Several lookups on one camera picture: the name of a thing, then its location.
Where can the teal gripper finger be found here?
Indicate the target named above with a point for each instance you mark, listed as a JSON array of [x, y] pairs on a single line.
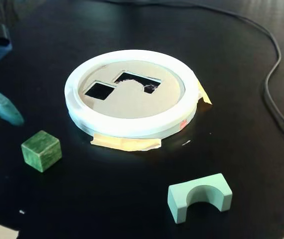
[[2, 107]]

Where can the mint green U shaped block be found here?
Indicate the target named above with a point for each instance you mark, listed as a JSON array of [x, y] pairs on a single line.
[[182, 201]]

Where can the green wooden cube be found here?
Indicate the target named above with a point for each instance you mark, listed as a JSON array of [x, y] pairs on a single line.
[[41, 152]]

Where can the tiny white speck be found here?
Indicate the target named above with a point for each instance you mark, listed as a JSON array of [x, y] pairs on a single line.
[[21, 212], [186, 142]]

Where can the long masking tape strip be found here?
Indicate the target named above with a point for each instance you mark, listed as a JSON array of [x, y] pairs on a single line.
[[127, 144]]

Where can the white round sorter container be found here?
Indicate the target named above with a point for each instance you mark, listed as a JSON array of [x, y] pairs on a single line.
[[132, 127]]

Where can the round wooden board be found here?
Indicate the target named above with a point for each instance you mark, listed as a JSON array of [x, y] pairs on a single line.
[[137, 104]]

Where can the short masking tape strip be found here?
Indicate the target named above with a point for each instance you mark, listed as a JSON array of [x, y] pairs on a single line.
[[205, 95]]

